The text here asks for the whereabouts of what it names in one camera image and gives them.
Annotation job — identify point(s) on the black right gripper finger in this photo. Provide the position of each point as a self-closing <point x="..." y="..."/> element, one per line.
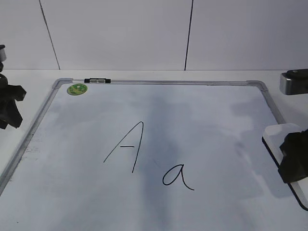
<point x="294" y="164"/>

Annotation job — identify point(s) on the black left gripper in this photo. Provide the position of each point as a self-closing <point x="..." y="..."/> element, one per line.
<point x="9" y="94"/>

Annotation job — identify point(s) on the white board eraser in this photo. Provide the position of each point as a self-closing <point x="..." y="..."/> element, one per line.
<point x="272" y="138"/>

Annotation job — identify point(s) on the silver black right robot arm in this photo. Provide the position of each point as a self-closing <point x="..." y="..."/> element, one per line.
<point x="294" y="82"/>

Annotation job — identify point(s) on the round green magnet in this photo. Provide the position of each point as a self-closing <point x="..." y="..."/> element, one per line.
<point x="77" y="89"/>

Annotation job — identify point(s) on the white board with grey frame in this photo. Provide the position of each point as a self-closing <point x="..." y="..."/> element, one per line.
<point x="150" y="156"/>

